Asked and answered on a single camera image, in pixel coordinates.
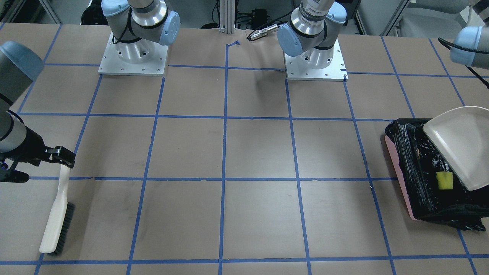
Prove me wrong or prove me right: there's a yellow green sponge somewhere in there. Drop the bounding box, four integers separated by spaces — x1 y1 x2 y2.
436 171 453 190

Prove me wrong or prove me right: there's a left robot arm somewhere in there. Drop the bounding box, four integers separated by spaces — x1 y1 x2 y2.
278 0 489 69

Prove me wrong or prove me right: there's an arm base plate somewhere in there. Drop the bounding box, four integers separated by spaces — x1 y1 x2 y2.
283 39 349 82
98 33 169 76

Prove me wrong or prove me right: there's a beige hand brush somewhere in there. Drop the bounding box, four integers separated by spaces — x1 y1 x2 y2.
39 165 75 256

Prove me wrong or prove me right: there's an aluminium frame post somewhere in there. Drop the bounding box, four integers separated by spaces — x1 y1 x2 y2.
218 0 236 36

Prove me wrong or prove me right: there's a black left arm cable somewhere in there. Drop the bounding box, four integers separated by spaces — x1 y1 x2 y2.
437 37 489 89

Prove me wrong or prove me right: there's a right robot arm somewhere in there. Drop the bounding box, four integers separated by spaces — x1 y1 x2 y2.
1 0 181 183

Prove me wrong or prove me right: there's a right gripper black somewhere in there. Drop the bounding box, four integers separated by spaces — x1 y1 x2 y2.
0 128 76 183

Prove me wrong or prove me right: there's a beige plastic dustpan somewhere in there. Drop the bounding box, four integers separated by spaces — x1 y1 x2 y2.
422 106 489 191

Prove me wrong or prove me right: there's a bin with black bag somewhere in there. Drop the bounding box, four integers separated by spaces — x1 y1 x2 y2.
384 118 489 231

